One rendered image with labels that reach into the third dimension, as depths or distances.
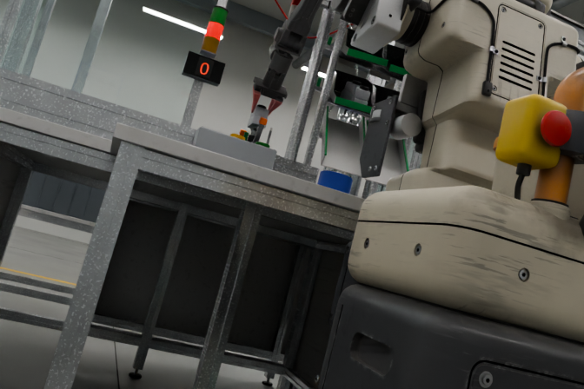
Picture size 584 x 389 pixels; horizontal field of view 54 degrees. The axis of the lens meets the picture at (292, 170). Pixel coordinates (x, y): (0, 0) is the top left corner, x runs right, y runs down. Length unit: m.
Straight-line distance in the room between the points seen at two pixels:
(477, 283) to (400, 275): 0.09
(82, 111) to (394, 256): 1.04
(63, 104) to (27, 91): 0.09
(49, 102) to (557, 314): 1.23
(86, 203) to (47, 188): 0.23
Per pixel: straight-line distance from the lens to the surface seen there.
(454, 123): 1.04
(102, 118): 1.52
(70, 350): 1.16
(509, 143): 0.63
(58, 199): 3.53
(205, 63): 1.85
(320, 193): 1.19
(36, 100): 1.53
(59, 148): 1.45
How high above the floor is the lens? 0.69
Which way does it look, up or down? 9 degrees up
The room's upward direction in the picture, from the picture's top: 15 degrees clockwise
